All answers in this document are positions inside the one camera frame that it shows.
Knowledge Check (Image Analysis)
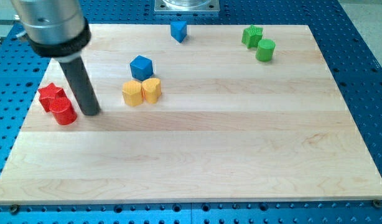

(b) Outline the green star block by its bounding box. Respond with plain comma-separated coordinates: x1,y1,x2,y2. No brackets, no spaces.
241,24,263,49

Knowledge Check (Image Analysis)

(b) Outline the red cylinder block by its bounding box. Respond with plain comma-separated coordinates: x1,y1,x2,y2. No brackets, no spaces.
49,97,77,125

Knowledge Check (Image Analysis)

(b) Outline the blue triangle block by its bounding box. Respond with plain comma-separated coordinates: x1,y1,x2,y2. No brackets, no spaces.
170,21,187,43

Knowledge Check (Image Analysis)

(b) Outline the wooden board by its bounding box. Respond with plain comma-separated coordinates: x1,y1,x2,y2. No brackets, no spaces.
0,24,382,205

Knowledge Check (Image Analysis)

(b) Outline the red star block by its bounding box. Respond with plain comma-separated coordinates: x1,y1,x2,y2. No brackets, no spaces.
38,83,66,112

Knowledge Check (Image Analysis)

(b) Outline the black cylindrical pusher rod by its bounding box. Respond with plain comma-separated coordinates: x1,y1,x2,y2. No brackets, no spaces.
59,57,101,116

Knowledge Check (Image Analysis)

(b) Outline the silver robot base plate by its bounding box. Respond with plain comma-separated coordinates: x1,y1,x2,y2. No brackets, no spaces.
154,0,220,13

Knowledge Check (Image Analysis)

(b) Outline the yellow pentagon block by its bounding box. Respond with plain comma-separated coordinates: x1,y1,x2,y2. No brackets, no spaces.
122,80,144,106

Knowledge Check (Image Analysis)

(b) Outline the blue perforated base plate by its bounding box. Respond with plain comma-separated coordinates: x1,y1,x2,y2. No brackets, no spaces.
0,1,382,223

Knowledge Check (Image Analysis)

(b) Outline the blue cube block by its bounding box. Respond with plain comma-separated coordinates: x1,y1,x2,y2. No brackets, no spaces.
130,55,154,81

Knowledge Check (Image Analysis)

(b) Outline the green cylinder block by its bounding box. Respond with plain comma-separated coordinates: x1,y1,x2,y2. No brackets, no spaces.
255,39,276,62

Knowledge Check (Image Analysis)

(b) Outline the yellow heart block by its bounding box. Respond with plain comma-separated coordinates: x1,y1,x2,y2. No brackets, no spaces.
142,78,162,104

